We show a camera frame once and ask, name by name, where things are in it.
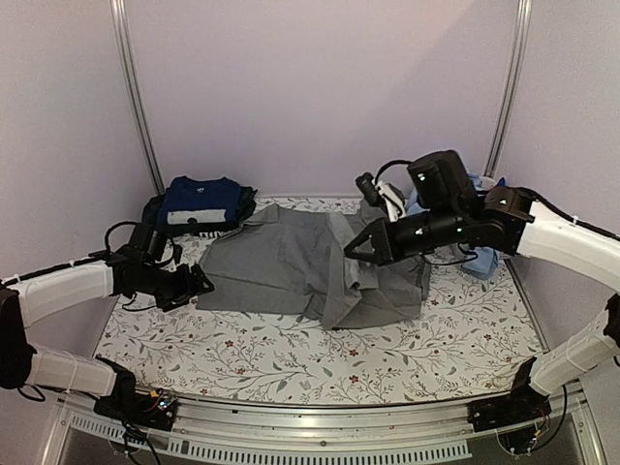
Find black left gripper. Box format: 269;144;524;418
139;263;214;312

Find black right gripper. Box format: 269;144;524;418
344;202;469;265

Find grey button-up shirt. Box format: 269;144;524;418
196;201;431;329

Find right robot arm white sleeves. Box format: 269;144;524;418
387;148;620;398

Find robot arm white sleeves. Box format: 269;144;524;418
0;220;183;403
387;148;620;398

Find dark green plaid garment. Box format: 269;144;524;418
141;186;257;238

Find light blue shirt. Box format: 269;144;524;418
404;171;500;281

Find floral patterned table cloth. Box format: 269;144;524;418
96;250;544;406

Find left robot arm white sleeves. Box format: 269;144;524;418
0;220;183;403

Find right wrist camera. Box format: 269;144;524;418
356;172;407;222

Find right aluminium frame post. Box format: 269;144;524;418
484;0;533;177

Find aluminium frame post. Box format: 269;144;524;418
484;0;533;177
109;0;165;195

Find aluminium front rail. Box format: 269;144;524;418
41;382;610;464

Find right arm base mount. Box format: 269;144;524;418
467;357;551;432

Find left aluminium frame post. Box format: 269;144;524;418
109;0;165;195

